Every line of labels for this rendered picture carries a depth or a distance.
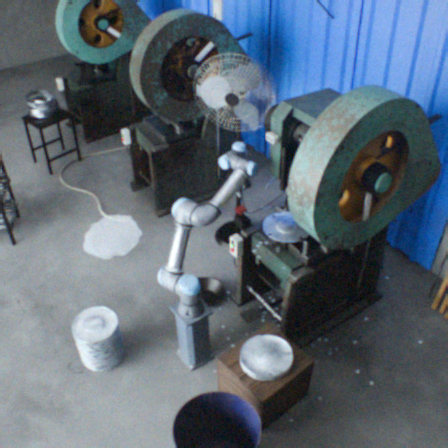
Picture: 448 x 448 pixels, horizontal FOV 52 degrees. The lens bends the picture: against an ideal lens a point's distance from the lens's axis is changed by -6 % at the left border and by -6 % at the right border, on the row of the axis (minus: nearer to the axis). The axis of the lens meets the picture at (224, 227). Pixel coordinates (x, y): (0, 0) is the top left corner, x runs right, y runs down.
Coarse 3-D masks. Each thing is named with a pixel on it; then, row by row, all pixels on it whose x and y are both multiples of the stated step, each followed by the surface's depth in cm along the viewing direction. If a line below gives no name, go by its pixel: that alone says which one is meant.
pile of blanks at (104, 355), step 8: (112, 336) 287; (120, 336) 300; (80, 344) 286; (88, 344) 282; (96, 344) 282; (104, 344) 285; (112, 344) 290; (120, 344) 301; (80, 352) 296; (88, 352) 288; (96, 352) 288; (104, 352) 289; (112, 352) 294; (120, 352) 302; (88, 360) 294; (96, 360) 292; (104, 360) 293; (112, 360) 297; (120, 360) 305; (96, 368) 297; (104, 368) 298
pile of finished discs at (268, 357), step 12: (264, 336) 274; (276, 336) 273; (252, 348) 267; (264, 348) 266; (276, 348) 267; (288, 348) 266; (240, 360) 262; (252, 360) 260; (264, 360) 259; (276, 360) 260; (288, 360) 260; (252, 372) 254; (264, 372) 254; (276, 372) 254
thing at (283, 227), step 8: (272, 216) 297; (280, 216) 297; (288, 216) 296; (264, 224) 290; (272, 224) 290; (280, 224) 289; (288, 224) 289; (296, 224) 290; (264, 232) 285; (272, 232) 284; (280, 232) 284; (288, 232) 284; (296, 232) 284; (304, 232) 284; (280, 240) 279; (288, 240) 279; (296, 240) 278
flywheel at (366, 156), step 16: (368, 144) 224; (400, 144) 240; (368, 160) 227; (384, 160) 239; (400, 160) 248; (352, 176) 230; (368, 176) 223; (384, 176) 222; (400, 176) 250; (352, 192) 237; (368, 192) 229; (384, 192) 255; (352, 208) 245; (368, 208) 244
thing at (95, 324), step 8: (88, 312) 300; (96, 312) 300; (104, 312) 300; (112, 312) 300; (80, 320) 295; (88, 320) 294; (96, 320) 294; (104, 320) 295; (112, 320) 295; (72, 328) 289; (80, 328) 289; (88, 328) 289; (96, 328) 289; (104, 328) 290; (112, 328) 290; (88, 336) 285; (96, 336) 285; (104, 336) 285
